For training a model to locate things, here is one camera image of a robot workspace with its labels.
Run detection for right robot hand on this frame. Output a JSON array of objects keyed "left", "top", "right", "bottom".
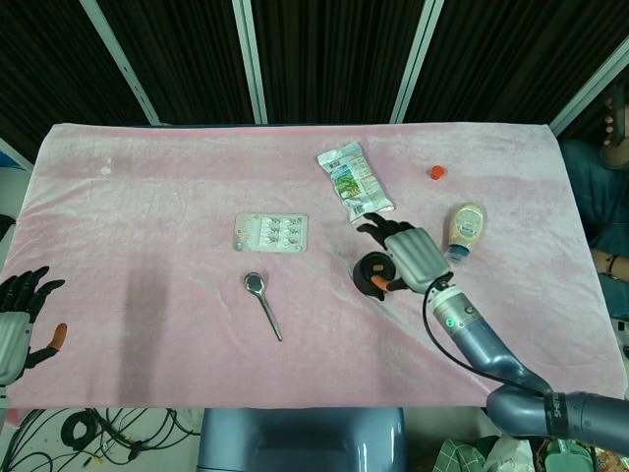
[{"left": 355, "top": 211, "right": 454, "bottom": 302}]

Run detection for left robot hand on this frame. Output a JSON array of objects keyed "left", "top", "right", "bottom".
[{"left": 0, "top": 265, "right": 69, "bottom": 387}]

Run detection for black teapot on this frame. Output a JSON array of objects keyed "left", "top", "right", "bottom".
[{"left": 353, "top": 251, "right": 397, "bottom": 298}]

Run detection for beige sauce squeeze bottle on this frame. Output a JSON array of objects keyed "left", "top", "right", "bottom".
[{"left": 443, "top": 202, "right": 487, "bottom": 266}]

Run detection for white snack packet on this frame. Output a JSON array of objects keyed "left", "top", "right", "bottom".
[{"left": 316, "top": 141, "right": 397, "bottom": 225}]

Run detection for pill blister pack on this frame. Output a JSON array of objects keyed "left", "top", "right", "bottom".
[{"left": 232, "top": 211, "right": 310, "bottom": 255}]

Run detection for metal spoon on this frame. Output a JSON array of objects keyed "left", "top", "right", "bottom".
[{"left": 243, "top": 271, "right": 285, "bottom": 343}]

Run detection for pink velvet tablecloth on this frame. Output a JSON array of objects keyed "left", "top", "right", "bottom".
[{"left": 0, "top": 122, "right": 623, "bottom": 409}]

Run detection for person in jeans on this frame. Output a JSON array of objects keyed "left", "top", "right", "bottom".
[{"left": 561, "top": 81, "right": 629, "bottom": 321}]

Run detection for green checkered cloth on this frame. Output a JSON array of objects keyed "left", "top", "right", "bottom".
[{"left": 431, "top": 436, "right": 502, "bottom": 472}]

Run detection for blue-grey robot torso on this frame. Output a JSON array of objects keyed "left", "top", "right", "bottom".
[{"left": 196, "top": 406, "right": 409, "bottom": 472}]

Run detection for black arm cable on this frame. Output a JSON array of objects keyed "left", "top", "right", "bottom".
[{"left": 422, "top": 276, "right": 554, "bottom": 397}]

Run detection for black floor cables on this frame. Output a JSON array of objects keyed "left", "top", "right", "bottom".
[{"left": 0, "top": 406, "right": 202, "bottom": 472}]

